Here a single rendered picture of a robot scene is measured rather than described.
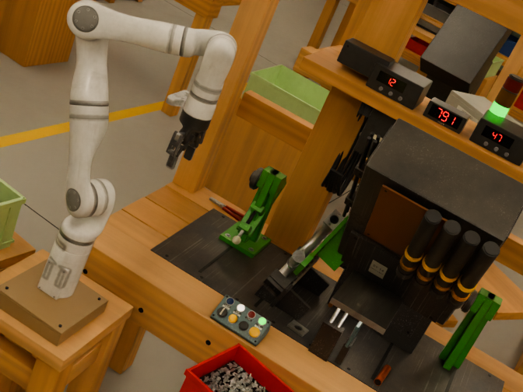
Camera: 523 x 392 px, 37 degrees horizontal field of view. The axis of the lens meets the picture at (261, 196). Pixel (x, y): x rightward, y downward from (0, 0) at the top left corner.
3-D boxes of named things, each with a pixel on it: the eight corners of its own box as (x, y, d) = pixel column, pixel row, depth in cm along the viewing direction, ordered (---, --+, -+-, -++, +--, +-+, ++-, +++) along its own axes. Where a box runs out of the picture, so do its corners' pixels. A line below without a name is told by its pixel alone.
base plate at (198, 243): (481, 463, 211) (485, 457, 210) (148, 254, 235) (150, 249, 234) (501, 386, 247) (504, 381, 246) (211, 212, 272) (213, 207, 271)
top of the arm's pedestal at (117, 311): (59, 373, 190) (64, 361, 188) (-42, 305, 197) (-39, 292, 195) (130, 317, 218) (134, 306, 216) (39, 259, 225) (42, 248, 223)
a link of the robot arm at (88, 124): (60, 103, 187) (92, 103, 194) (59, 216, 191) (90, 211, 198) (85, 106, 181) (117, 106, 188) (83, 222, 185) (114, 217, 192)
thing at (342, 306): (380, 338, 202) (386, 329, 201) (327, 306, 206) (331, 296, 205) (415, 281, 236) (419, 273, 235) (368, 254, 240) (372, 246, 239)
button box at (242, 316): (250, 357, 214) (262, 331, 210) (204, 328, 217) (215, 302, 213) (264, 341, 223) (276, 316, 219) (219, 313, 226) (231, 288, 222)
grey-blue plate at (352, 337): (339, 366, 220) (360, 328, 214) (333, 362, 220) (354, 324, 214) (349, 351, 228) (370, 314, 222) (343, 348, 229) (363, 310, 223)
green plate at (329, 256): (321, 284, 225) (369, 236, 215) (300, 263, 226) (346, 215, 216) (334, 269, 235) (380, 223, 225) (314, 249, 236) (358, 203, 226)
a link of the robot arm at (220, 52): (216, 106, 186) (219, 94, 194) (239, 48, 180) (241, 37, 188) (188, 96, 185) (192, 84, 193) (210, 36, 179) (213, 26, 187)
